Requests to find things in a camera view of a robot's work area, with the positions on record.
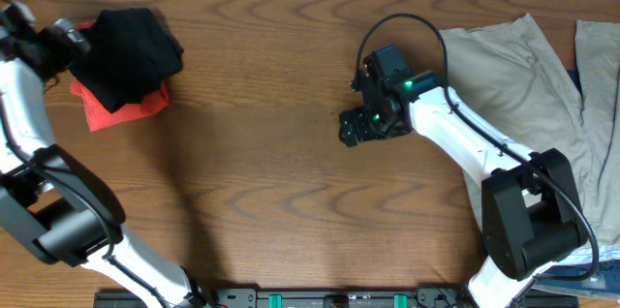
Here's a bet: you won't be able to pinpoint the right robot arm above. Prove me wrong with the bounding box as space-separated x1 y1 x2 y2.
339 69 596 307

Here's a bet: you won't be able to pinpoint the khaki trousers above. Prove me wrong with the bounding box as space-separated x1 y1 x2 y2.
442 15 619 259

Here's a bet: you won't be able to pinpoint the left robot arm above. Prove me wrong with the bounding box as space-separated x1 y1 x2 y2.
1 0 216 307

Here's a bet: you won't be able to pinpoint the black t-shirt with logo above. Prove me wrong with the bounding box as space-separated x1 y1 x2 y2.
70 8 184 113

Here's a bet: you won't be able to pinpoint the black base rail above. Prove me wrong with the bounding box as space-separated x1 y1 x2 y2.
93 287 580 308

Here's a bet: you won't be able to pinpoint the folded red t-shirt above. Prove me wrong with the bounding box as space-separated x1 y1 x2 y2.
70 19 171 134

